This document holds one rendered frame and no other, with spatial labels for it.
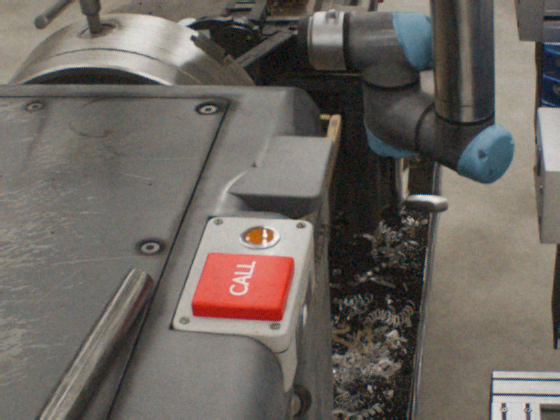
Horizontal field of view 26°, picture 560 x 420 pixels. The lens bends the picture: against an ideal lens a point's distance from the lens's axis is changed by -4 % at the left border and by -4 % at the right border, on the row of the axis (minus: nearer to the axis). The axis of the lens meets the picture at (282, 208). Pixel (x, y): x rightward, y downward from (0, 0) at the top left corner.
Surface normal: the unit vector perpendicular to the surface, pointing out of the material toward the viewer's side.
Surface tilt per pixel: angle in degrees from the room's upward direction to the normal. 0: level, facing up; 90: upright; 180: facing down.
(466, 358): 0
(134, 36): 11
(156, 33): 18
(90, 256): 0
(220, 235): 0
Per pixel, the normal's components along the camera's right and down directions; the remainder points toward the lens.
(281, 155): -0.05, -0.84
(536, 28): -0.12, 0.54
